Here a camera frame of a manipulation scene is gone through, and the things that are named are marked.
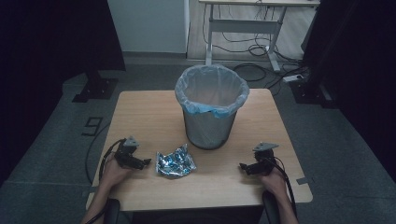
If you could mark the blue plastic bin liner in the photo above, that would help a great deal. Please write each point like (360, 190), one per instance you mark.
(211, 88)

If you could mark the white metal-frame desk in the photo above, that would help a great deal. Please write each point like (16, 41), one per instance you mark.
(246, 26)

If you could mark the silver blue wrapper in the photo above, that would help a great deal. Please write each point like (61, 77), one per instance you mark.
(175, 162)

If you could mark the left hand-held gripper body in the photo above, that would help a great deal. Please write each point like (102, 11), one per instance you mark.
(126, 154)

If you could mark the black chair armrest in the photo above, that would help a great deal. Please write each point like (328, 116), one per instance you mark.
(271, 208)

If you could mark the black stand base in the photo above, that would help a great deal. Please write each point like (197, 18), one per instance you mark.
(311, 93)
(95, 88)

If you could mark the white cabinet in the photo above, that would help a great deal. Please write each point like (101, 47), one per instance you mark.
(149, 25)

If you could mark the person's right hand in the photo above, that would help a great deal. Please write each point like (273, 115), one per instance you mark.
(274, 183)

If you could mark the metal mesh waste bin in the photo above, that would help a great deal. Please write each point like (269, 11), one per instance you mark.
(208, 129)

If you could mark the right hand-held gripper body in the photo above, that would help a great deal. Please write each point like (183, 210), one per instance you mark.
(264, 160)

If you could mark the white power strip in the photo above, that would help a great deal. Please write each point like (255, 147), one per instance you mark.
(292, 78)

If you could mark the person's left hand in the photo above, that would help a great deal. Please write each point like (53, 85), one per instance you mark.
(113, 174)

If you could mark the black curtain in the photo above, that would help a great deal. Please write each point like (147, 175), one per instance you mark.
(46, 46)
(358, 62)

